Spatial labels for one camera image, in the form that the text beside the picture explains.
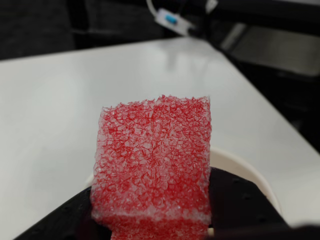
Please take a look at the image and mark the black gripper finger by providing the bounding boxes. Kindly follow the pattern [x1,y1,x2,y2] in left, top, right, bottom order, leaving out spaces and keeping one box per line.
[12,186,113,240]
[209,166,293,240]

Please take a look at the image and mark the red foam cube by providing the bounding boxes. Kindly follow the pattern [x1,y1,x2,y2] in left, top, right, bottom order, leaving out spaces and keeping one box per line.
[89,94,214,240]

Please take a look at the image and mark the beige paper cup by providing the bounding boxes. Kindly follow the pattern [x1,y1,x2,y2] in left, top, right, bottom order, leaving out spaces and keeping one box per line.
[84,145,283,216]

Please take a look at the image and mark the gray flat panel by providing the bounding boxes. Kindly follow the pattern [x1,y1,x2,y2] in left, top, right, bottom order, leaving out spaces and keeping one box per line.
[220,23,320,78]

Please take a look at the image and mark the white cable adapter box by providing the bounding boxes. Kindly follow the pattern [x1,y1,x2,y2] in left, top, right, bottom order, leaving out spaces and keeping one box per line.
[145,0,196,33]

